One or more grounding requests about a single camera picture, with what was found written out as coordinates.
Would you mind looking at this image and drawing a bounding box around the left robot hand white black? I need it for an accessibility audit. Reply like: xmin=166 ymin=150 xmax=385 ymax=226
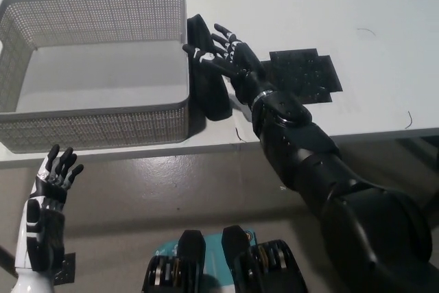
xmin=13 ymin=144 xmax=85 ymax=272

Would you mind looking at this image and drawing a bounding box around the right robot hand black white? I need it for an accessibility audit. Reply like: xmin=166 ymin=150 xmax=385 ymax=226
xmin=181 ymin=23 xmax=275 ymax=106

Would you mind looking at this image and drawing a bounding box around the grey perforated metal basket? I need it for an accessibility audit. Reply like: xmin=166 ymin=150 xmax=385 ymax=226
xmin=0 ymin=0 xmax=191 ymax=154

